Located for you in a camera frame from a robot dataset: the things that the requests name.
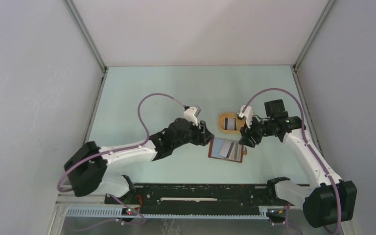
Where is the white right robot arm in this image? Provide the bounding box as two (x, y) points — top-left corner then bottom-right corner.
(237, 99), (357, 228)

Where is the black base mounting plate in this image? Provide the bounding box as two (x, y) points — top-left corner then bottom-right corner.
(105, 183), (298, 215)

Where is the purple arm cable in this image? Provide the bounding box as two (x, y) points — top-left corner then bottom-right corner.
(242, 88), (343, 235)
(56, 93), (188, 233)

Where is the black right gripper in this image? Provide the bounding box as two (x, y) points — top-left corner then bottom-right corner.
(238, 114), (274, 148)

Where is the orange plastic tray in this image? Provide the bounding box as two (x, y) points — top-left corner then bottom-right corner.
(218, 112), (245, 135)

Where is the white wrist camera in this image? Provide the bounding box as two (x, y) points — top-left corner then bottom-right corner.
(237, 105), (254, 128)
(184, 106), (201, 126)

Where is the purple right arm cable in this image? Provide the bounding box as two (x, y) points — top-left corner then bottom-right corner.
(242, 88), (343, 235)

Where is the brown leather card holder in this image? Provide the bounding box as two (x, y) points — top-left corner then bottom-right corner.
(208, 138), (248, 163)

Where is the silver VIP card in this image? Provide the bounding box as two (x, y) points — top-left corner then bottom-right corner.
(223, 117), (245, 131)

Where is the grey card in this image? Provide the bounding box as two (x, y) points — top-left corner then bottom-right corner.
(227, 142), (243, 162)

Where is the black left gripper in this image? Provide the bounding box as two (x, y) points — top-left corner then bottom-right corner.
(172, 117), (214, 149)

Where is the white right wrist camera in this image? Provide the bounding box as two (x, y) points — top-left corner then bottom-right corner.
(237, 105), (254, 128)

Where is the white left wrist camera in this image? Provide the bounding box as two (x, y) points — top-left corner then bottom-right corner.
(184, 106), (201, 126)

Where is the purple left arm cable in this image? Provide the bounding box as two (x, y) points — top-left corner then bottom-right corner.
(56, 93), (188, 233)

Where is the white cable duct strip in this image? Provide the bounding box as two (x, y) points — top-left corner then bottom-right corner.
(65, 206), (268, 219)

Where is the aluminium frame rail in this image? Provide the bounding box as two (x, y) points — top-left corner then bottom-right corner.
(55, 185), (351, 210)

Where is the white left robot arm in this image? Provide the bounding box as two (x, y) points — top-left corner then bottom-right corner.
(64, 118), (214, 204)

